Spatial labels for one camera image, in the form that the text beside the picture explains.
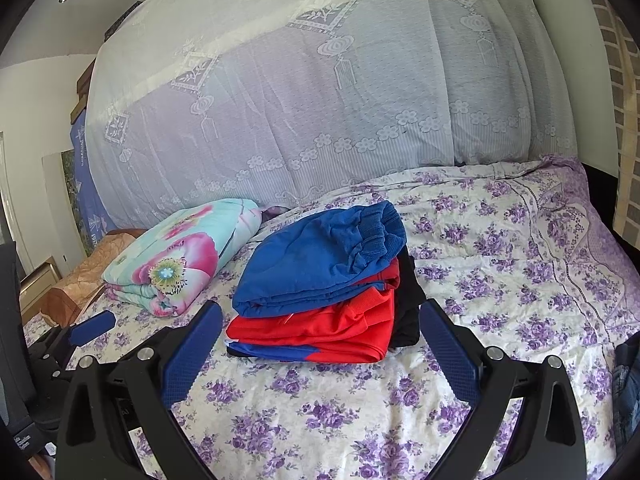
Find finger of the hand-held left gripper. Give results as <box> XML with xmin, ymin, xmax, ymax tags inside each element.
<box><xmin>30</xmin><ymin>311</ymin><xmax>117</xmax><ymax>386</ymax></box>

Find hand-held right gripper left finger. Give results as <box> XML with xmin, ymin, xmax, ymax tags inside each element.
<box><xmin>55</xmin><ymin>301</ymin><xmax>224</xmax><ymax>480</ymax></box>

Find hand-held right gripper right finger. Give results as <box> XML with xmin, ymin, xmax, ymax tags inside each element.
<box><xmin>419</xmin><ymin>299</ymin><xmax>587</xmax><ymax>480</ymax></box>

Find black pants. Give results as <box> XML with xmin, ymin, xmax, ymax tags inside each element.
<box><xmin>387</xmin><ymin>254</ymin><xmax>427</xmax><ymax>350</ymax></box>

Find red and blue pants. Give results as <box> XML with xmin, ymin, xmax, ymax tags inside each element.
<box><xmin>225</xmin><ymin>257</ymin><xmax>401</xmax><ymax>365</ymax></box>

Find orange-brown pillow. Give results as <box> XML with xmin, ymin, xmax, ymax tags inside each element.
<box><xmin>39</xmin><ymin>228</ymin><xmax>148</xmax><ymax>328</ymax></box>

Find wooden nightstand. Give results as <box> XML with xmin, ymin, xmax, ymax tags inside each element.
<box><xmin>19</xmin><ymin>255</ymin><xmax>63</xmax><ymax>318</ymax></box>

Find folded floral quilt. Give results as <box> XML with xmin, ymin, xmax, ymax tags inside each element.
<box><xmin>101</xmin><ymin>198</ymin><xmax>263</xmax><ymax>318</ymax></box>

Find purple floral bedsheet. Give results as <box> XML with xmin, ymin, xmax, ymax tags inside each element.
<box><xmin>22</xmin><ymin>155</ymin><xmax>640</xmax><ymax>480</ymax></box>

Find blue denim cloth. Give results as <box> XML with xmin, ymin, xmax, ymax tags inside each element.
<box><xmin>612</xmin><ymin>332</ymin><xmax>640</xmax><ymax>448</ymax></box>

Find white lace curtain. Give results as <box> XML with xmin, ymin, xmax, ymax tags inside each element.
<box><xmin>82</xmin><ymin>0</ymin><xmax>581</xmax><ymax>233</ymax></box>

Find brick-patterned curtain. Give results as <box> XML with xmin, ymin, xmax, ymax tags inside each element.
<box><xmin>582</xmin><ymin>0</ymin><xmax>640</xmax><ymax>236</ymax></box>

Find green wall picture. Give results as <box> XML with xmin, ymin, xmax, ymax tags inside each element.
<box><xmin>60</xmin><ymin>147</ymin><xmax>83</xmax><ymax>241</ymax></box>

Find dark picture frame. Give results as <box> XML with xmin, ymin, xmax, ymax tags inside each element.
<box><xmin>104</xmin><ymin>1</ymin><xmax>144</xmax><ymax>42</ymax></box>

